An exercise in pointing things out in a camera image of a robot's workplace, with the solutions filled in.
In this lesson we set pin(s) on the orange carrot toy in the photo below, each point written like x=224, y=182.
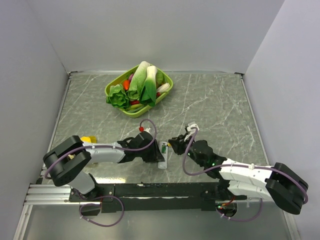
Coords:
x=126, y=84

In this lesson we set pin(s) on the dark green bok choy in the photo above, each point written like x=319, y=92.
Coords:
x=149, y=90

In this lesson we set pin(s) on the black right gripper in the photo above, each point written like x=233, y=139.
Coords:
x=178, y=144

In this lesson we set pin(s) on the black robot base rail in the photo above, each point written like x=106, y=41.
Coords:
x=157, y=196

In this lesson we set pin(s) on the light green cabbage toy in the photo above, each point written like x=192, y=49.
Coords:
x=137, y=81

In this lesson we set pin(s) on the yellow napa cabbage toy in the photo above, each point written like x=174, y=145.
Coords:
x=89, y=139

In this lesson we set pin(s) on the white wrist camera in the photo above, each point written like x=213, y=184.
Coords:
x=191, y=128
x=147, y=130

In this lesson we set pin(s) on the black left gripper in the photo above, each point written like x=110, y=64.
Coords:
x=155, y=156

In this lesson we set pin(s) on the green lettuce toy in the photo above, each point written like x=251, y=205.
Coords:
x=117, y=97

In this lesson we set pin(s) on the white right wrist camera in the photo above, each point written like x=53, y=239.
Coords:
x=191, y=128

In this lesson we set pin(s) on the red chili pepper toy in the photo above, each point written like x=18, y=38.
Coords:
x=135, y=102

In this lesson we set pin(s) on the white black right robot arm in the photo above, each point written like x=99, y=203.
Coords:
x=278, y=183

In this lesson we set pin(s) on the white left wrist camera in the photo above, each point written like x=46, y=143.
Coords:
x=147, y=130

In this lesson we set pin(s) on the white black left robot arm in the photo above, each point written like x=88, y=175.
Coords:
x=65, y=163

